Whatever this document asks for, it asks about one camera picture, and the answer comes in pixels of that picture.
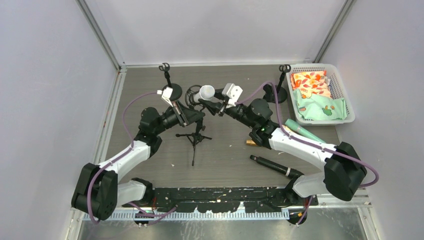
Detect purple cable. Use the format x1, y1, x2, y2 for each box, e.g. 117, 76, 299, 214
86, 91, 178, 226
235, 81, 380, 226

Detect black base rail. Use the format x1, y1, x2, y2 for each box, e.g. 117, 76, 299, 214
132, 186, 309, 213

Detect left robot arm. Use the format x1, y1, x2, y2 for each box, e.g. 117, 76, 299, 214
71, 101, 205, 221

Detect white plastic basket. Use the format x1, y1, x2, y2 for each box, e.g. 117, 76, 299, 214
286, 63, 356, 126

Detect green microphone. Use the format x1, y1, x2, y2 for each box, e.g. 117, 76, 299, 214
285, 119, 325, 143

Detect aluminium corner post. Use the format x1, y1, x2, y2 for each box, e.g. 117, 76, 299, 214
313, 0, 357, 63
76, 0, 126, 72

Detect aluminium corner post left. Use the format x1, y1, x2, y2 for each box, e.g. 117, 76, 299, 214
76, 0, 126, 72

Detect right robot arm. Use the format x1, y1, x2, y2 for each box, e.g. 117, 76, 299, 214
200, 98, 367, 202

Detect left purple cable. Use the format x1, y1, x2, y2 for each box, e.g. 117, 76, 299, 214
86, 91, 178, 226

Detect green patterned cloth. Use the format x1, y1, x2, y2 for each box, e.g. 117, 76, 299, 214
293, 90, 348, 121

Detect black tripod shock-mount stand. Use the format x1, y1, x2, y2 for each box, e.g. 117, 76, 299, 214
175, 85, 212, 167

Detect black microphone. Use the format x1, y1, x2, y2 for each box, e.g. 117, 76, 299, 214
249, 155, 304, 179

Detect gold microphone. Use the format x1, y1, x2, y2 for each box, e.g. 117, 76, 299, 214
245, 139, 257, 146

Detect black round-base stand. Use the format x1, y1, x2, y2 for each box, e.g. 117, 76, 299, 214
262, 64, 291, 104
158, 62, 183, 102

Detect white microphone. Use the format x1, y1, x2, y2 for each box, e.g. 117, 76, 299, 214
193, 85, 216, 103

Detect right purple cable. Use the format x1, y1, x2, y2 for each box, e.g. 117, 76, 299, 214
235, 81, 380, 226

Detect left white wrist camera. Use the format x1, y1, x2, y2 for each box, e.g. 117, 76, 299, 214
156, 86, 173, 107

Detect aluminium corner post right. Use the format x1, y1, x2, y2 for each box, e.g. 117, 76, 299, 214
313, 0, 357, 63

